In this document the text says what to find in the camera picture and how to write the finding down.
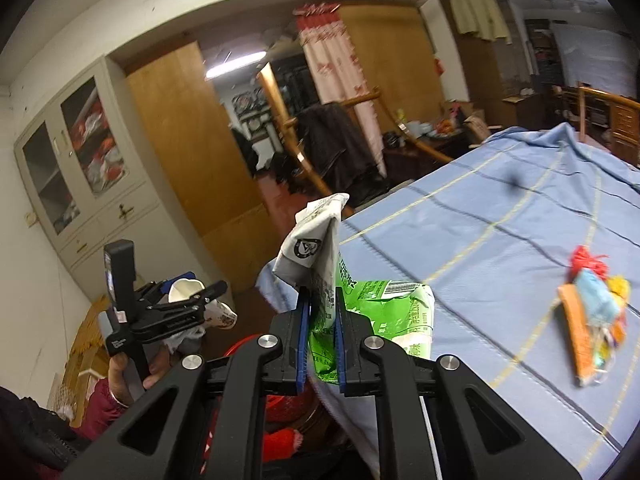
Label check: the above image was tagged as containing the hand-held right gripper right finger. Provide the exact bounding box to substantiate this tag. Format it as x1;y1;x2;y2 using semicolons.
334;287;583;480

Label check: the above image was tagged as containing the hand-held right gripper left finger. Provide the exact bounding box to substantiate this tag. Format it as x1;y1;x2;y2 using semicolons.
60;285;313;480

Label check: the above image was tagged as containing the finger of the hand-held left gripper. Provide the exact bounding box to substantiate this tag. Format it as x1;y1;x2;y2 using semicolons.
131;304;207;344
142;280;229;312

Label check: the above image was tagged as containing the white paper cup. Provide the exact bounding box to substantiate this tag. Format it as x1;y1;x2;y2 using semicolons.
167;275;238;331

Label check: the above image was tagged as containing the red plastic basket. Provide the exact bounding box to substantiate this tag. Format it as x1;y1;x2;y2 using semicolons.
215;332;321;426

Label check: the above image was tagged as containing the red yarn bundle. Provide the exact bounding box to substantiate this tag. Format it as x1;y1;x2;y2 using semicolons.
570;246;611;281

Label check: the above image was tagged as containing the person's left forearm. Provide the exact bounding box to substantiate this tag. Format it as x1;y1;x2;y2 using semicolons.
75;377;131;441

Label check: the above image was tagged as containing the person's left hand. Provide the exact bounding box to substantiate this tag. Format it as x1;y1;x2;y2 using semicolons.
107;347;173;408

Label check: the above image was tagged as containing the person's red patterned clothing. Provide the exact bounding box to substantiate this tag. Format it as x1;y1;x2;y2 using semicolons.
260;427;303;463

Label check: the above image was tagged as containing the white glass-door cabinet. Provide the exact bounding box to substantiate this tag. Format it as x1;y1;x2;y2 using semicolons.
14;55;171;301

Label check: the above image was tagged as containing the dark cloth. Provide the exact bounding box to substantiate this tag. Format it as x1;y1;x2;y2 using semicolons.
0;385;91;471

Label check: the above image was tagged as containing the round-back wooden armchair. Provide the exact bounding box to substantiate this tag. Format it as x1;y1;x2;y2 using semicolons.
282;87;456;211

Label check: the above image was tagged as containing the dark jacket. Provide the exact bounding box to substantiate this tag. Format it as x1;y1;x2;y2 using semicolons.
297;102;388;196

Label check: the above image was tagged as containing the blue checked tablecloth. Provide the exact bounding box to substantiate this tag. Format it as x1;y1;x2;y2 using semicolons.
255;122;640;480

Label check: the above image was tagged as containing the fluorescent tube lamp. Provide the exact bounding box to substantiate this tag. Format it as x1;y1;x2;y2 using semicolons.
205;50;268;80

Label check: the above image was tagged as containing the floral pink curtain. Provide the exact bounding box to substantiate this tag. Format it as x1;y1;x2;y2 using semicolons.
294;2;383;146

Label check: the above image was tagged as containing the light blue packet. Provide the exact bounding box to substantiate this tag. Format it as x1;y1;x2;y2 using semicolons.
575;267;621;321

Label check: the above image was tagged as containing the wooden wardrobe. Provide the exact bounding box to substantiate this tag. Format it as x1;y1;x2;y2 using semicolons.
430;0;538;111

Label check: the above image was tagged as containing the beige jacket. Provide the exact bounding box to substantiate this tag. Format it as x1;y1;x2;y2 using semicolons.
445;0;513;43

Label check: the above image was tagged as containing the white hanging sheet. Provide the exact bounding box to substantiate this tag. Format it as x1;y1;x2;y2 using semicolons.
550;22;640;98

